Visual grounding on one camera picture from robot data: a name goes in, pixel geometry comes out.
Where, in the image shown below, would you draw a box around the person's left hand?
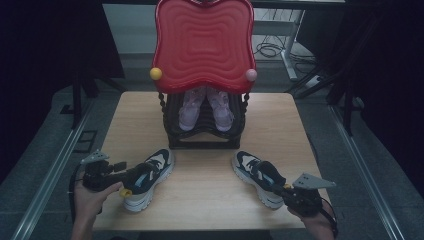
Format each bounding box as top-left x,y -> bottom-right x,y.
73,182 -> 124,224

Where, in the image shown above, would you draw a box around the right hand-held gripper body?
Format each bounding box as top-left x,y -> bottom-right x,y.
283,172 -> 337,218

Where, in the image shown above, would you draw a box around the left hand-held gripper cable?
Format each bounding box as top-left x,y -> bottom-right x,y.
68,163 -> 85,224

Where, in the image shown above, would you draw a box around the tangle of floor cables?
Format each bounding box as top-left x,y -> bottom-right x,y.
253,33 -> 316,66

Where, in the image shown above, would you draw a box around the navy and white sneaker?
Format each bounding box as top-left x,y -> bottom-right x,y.
119,148 -> 175,213
231,150 -> 292,210

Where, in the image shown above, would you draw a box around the metal floor rail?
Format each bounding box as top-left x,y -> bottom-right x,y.
11,99 -> 94,240
328,104 -> 406,240

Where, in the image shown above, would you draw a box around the right hand-held gripper cable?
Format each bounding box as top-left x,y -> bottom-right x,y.
319,198 -> 339,238

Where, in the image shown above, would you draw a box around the black floor tape marks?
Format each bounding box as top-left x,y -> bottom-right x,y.
73,130 -> 98,154

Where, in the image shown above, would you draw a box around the black tripod stand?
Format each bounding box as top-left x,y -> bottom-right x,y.
284,13 -> 356,136

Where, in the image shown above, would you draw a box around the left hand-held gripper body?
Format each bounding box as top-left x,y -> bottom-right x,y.
80,149 -> 116,193

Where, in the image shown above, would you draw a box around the white metal desk frame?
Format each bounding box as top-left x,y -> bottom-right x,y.
252,9 -> 306,81

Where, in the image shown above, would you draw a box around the person's right hand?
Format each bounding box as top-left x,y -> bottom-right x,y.
288,201 -> 336,233

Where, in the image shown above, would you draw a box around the black curtain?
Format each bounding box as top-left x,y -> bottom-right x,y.
0,0 -> 125,174
296,0 -> 424,198

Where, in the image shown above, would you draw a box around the black metal stand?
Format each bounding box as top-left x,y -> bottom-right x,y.
59,74 -> 101,129

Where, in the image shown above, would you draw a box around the red and black shoe rack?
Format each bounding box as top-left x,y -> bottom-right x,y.
149,0 -> 258,150

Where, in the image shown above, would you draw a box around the hand-held gripper cable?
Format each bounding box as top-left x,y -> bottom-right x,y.
68,163 -> 85,224
319,198 -> 339,238

